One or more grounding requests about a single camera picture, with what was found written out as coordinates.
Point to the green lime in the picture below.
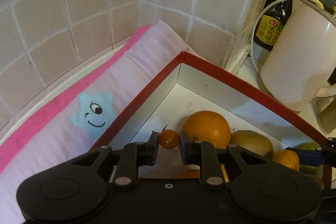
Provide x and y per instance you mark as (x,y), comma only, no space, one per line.
(311,145)

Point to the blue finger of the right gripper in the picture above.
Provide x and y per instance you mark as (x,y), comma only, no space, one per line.
(308,157)

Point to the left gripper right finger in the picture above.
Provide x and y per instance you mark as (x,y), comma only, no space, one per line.
(204,155)

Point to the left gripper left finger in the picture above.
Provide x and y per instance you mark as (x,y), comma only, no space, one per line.
(133,156)

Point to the dark sauce bottle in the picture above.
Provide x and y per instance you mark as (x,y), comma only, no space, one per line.
(271,24)

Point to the red white box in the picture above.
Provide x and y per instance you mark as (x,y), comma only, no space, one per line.
(188,84)

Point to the brown kiwi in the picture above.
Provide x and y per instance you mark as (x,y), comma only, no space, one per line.
(253,141)

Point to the pink quilted mat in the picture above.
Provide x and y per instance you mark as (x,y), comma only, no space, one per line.
(73,121)

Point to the white electric kettle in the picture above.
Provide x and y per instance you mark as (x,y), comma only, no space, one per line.
(302,60)

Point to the small orange tomato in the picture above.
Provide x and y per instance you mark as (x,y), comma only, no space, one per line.
(168,139)

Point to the large orange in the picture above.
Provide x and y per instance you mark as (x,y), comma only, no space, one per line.
(208,126)

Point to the small orange mandarin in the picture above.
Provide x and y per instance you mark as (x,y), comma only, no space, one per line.
(287,158)

